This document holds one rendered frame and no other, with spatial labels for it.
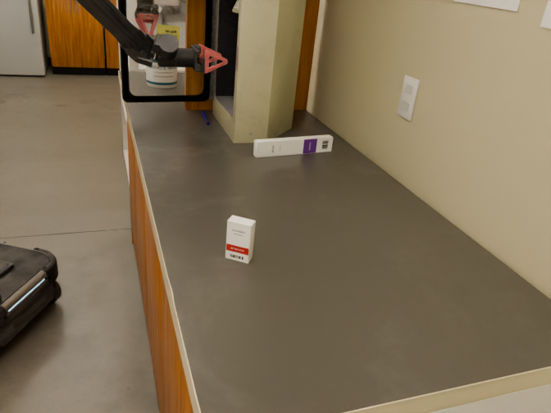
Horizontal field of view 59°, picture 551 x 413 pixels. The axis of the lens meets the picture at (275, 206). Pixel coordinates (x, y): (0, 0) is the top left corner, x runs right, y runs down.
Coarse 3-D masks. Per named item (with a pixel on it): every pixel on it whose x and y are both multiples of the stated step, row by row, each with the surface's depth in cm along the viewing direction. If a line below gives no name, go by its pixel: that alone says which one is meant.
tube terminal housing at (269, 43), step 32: (256, 0) 138; (288, 0) 145; (256, 32) 142; (288, 32) 151; (256, 64) 146; (288, 64) 158; (256, 96) 151; (288, 96) 165; (224, 128) 166; (256, 128) 156; (288, 128) 172
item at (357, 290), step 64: (192, 128) 165; (320, 128) 179; (192, 192) 121; (256, 192) 125; (320, 192) 128; (384, 192) 132; (192, 256) 95; (256, 256) 98; (320, 256) 100; (384, 256) 102; (448, 256) 105; (192, 320) 79; (256, 320) 80; (320, 320) 82; (384, 320) 84; (448, 320) 85; (512, 320) 87; (192, 384) 67; (256, 384) 68; (320, 384) 69; (384, 384) 71; (448, 384) 72; (512, 384) 76
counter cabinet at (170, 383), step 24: (144, 216) 170; (144, 240) 177; (144, 264) 185; (144, 288) 194; (144, 312) 204; (168, 312) 117; (168, 336) 121; (168, 360) 124; (168, 384) 128; (168, 408) 132; (192, 408) 89; (456, 408) 74; (480, 408) 76; (504, 408) 78; (528, 408) 81
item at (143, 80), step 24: (144, 0) 155; (168, 0) 158; (192, 0) 161; (144, 24) 158; (168, 24) 161; (192, 24) 164; (120, 48) 158; (144, 72) 165; (168, 72) 168; (192, 72) 171
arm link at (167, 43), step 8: (160, 40) 141; (168, 40) 142; (176, 40) 142; (160, 48) 142; (168, 48) 141; (176, 48) 142; (136, 56) 147; (152, 56) 146; (160, 56) 146; (168, 56) 144; (144, 64) 150; (152, 64) 150
